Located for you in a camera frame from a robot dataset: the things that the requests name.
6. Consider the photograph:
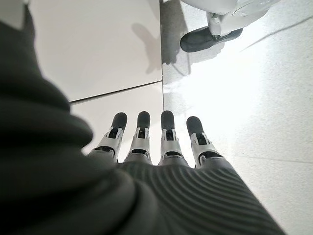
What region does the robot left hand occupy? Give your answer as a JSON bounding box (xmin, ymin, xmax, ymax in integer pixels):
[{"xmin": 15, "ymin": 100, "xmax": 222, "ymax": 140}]
[{"xmin": 0, "ymin": 4, "xmax": 287, "ymax": 235}]

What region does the white cabinet door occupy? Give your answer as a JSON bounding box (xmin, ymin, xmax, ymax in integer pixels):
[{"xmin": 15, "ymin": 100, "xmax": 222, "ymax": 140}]
[
  {"xmin": 69, "ymin": 82, "xmax": 165, "ymax": 165},
  {"xmin": 29, "ymin": 0, "xmax": 163, "ymax": 102}
]

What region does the robot foot with dark sole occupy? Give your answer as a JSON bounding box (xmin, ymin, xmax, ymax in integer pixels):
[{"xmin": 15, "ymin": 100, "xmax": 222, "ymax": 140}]
[{"xmin": 180, "ymin": 26, "xmax": 244, "ymax": 53}]

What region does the white robot leg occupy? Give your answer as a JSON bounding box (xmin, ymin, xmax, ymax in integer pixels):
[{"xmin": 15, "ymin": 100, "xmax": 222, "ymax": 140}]
[{"xmin": 180, "ymin": 0, "xmax": 281, "ymax": 35}]

